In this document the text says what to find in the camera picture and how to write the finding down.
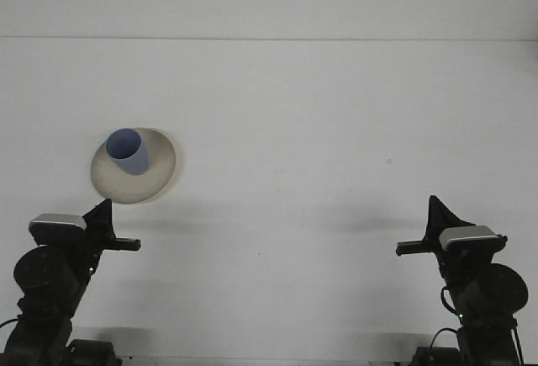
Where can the pale blue cup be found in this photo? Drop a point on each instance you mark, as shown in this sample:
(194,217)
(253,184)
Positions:
(130,155)

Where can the pale round plate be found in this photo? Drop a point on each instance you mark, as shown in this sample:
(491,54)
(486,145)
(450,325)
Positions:
(126,187)

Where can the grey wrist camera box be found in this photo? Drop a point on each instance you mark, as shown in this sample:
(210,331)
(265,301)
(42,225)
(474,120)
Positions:
(468,236)
(56,222)

